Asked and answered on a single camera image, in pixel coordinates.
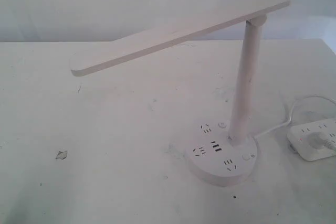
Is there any white desk lamp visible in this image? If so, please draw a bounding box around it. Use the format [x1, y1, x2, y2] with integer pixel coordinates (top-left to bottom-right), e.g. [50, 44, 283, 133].
[70, 0, 290, 186]

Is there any small torn paper scrap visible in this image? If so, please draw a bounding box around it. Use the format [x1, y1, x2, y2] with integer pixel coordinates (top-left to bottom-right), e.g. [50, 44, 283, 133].
[55, 151, 68, 160]

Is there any white power strip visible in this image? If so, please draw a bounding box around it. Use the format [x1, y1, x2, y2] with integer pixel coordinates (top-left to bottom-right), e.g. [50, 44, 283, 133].
[287, 118, 335, 162]

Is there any white plug in strip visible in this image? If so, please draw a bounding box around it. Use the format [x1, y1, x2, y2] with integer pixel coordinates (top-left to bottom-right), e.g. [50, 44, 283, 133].
[307, 132, 335, 152]

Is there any white power cable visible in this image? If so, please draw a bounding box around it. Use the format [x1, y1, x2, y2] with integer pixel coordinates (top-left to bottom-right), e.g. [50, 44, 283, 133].
[255, 95, 336, 139]

